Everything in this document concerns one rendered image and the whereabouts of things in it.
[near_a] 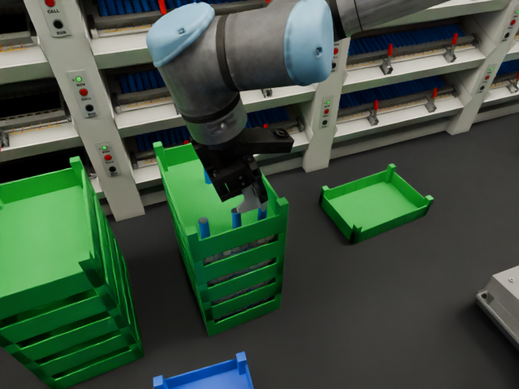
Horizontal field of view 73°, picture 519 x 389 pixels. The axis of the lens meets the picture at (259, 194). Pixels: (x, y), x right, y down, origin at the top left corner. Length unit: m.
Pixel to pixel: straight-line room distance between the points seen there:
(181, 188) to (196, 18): 0.47
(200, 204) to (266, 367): 0.42
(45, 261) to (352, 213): 0.89
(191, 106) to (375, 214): 0.89
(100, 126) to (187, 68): 0.62
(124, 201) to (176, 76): 0.79
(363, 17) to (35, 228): 0.72
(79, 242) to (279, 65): 0.54
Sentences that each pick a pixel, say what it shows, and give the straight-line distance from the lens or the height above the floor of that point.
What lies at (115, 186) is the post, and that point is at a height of 0.15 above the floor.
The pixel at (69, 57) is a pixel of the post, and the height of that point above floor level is 0.54.
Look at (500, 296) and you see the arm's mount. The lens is 1.04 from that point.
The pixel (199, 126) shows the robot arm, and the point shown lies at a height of 0.61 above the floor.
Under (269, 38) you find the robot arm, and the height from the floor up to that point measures 0.73.
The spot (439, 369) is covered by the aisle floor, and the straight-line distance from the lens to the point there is 1.02.
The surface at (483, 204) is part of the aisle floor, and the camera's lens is 1.45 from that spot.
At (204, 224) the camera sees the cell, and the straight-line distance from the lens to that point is 0.66.
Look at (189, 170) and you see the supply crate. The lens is 0.88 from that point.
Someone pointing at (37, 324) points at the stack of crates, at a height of 0.27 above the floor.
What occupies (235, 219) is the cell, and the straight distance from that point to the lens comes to 0.68.
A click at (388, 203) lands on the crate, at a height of 0.00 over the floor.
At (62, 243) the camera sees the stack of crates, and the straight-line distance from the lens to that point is 0.80.
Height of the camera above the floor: 0.88
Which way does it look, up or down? 44 degrees down
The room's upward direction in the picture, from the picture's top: straight up
